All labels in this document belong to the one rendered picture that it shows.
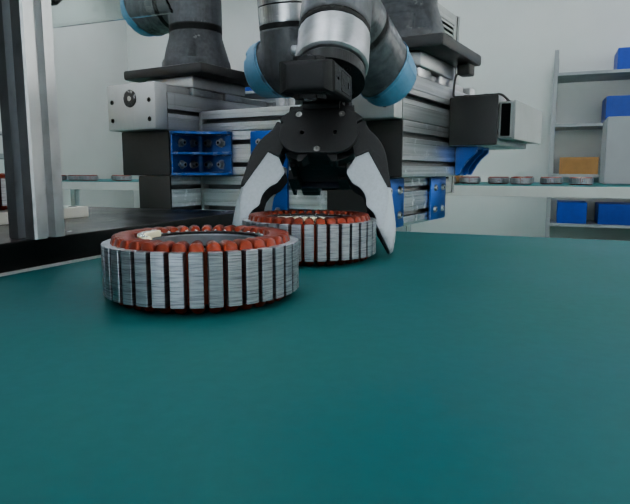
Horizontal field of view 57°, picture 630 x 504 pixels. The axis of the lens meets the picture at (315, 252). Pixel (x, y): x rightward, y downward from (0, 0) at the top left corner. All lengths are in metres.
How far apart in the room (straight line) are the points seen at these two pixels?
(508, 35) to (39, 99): 6.85
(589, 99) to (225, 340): 6.89
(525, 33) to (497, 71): 0.48
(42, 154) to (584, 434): 0.42
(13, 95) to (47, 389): 0.33
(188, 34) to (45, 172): 0.87
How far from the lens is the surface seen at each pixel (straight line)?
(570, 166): 6.51
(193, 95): 1.28
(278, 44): 0.78
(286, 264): 0.32
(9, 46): 0.52
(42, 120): 0.51
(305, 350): 0.24
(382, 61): 0.70
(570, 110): 7.07
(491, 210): 7.10
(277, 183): 0.52
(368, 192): 0.50
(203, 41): 1.34
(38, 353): 0.26
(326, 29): 0.60
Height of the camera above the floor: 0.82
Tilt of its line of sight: 8 degrees down
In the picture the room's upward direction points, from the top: straight up
